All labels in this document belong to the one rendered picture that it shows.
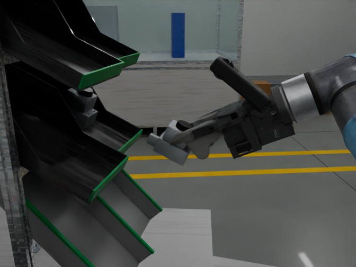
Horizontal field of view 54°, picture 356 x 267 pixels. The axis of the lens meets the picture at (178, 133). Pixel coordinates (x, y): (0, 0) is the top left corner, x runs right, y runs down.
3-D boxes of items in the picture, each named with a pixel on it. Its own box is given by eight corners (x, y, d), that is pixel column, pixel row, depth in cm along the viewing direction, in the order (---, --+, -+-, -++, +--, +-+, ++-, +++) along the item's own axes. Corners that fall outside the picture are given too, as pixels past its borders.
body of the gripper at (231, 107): (229, 160, 61) (297, 137, 57) (210, 116, 60) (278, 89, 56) (233, 145, 68) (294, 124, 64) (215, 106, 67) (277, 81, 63)
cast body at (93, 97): (94, 123, 72) (105, 94, 69) (83, 130, 68) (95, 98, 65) (59, 104, 72) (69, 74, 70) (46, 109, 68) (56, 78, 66)
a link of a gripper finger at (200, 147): (180, 171, 62) (228, 151, 61) (166, 142, 61) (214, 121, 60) (180, 166, 65) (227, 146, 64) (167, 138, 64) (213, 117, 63)
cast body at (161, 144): (187, 157, 70) (202, 128, 67) (182, 166, 66) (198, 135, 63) (150, 138, 70) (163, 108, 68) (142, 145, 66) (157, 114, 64)
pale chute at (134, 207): (150, 219, 82) (162, 209, 80) (129, 255, 70) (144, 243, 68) (64, 132, 80) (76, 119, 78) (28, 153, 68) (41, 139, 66)
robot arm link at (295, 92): (305, 77, 54) (301, 70, 62) (276, 89, 56) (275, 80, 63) (322, 121, 56) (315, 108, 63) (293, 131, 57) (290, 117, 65)
